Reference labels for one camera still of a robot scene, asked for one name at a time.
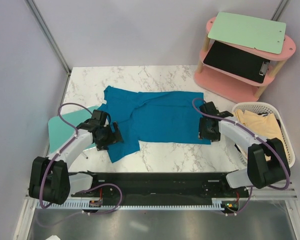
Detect green board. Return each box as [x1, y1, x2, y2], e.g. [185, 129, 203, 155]
[208, 12, 286, 54]

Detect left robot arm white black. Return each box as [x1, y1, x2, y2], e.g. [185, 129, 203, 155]
[28, 109, 123, 209]

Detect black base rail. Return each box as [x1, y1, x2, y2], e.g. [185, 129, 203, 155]
[72, 172, 249, 205]

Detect white cable duct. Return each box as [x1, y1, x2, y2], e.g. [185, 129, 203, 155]
[48, 198, 225, 211]

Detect aluminium extrusion rail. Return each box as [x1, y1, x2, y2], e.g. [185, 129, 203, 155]
[24, 181, 299, 201]

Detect white paper scrap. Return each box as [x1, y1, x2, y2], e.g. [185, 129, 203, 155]
[46, 235, 61, 240]

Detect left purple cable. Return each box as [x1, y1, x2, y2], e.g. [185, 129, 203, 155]
[36, 102, 123, 228]

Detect aluminium frame post right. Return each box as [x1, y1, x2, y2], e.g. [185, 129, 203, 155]
[270, 0, 288, 21]

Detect aluminium frame post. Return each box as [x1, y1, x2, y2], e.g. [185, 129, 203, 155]
[270, 0, 288, 21]
[24, 0, 72, 76]

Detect black clipboard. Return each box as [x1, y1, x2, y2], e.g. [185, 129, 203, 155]
[203, 41, 270, 84]

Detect beige t shirt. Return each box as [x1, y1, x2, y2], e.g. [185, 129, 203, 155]
[234, 109, 289, 157]

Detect blue t shirt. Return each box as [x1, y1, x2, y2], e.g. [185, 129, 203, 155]
[99, 86, 211, 163]

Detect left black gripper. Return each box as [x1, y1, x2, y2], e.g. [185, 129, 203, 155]
[95, 121, 124, 151]

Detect aluminium frame post left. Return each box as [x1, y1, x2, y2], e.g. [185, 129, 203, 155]
[24, 0, 72, 76]

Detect teal cutting board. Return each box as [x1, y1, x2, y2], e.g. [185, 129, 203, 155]
[48, 109, 91, 154]

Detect white laundry basket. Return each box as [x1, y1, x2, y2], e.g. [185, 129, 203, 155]
[232, 102, 296, 168]

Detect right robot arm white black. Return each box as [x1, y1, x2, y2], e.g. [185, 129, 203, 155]
[192, 98, 291, 197]

